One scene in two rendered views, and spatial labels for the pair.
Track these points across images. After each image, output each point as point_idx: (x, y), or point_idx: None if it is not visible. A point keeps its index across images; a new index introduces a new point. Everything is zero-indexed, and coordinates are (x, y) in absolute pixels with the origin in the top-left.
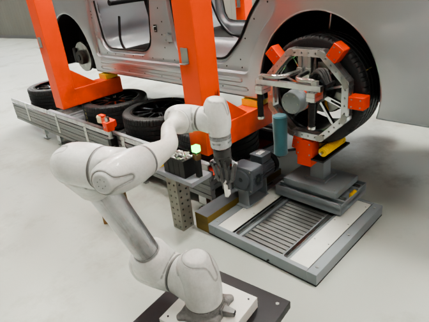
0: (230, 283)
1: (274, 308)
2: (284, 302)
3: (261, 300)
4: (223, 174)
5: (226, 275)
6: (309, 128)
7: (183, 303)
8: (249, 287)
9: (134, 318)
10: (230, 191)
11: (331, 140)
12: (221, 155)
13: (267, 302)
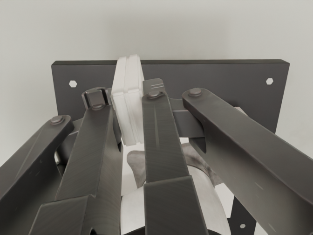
0: (164, 85)
1: (268, 95)
2: (281, 72)
3: (239, 90)
4: (117, 182)
5: (142, 69)
6: None
7: (130, 187)
8: (203, 74)
9: (2, 120)
10: (140, 65)
11: None
12: None
13: (250, 88)
